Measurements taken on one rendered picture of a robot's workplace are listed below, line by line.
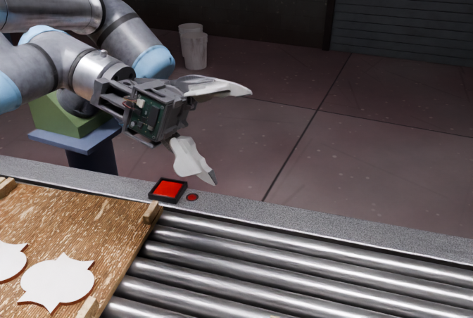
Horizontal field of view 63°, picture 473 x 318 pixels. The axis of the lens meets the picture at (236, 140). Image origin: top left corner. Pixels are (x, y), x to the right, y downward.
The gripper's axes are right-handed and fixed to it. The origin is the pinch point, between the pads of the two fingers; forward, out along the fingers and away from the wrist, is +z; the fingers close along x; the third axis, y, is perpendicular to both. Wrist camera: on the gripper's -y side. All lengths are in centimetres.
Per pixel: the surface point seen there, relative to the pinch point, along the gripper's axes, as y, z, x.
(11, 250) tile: 2, -35, -43
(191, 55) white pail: -348, -170, -84
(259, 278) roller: -13.4, 11.3, -30.4
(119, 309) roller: 2.7, -8.3, -38.8
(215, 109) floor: -268, -95, -99
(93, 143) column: -50, -58, -46
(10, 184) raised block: -14, -53, -44
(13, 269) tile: 5, -31, -43
